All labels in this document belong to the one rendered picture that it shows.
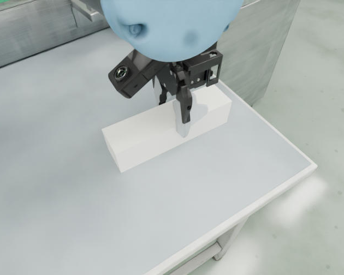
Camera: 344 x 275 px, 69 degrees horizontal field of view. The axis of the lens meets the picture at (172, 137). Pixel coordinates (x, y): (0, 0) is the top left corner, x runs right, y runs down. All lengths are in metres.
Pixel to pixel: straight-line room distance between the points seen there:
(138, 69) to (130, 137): 0.13
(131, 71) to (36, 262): 0.30
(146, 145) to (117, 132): 0.05
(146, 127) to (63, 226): 0.20
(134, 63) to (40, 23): 0.44
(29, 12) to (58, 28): 0.08
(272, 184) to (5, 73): 0.67
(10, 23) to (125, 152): 0.46
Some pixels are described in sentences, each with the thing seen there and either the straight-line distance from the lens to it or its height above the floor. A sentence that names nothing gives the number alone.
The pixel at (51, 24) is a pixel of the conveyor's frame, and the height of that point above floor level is 0.82.
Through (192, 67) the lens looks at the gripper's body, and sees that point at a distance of 0.37.
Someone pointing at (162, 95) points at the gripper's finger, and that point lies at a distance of 0.46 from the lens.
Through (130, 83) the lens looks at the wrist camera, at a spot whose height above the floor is 0.92.
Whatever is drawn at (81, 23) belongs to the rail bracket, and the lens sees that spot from 0.80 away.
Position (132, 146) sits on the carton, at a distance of 0.42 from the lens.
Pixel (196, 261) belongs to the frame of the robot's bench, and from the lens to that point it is 0.97.
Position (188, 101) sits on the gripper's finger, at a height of 0.88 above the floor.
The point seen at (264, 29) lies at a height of 0.61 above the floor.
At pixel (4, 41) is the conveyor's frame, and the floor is 0.81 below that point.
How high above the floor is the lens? 1.14
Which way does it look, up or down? 52 degrees down
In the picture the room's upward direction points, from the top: straight up
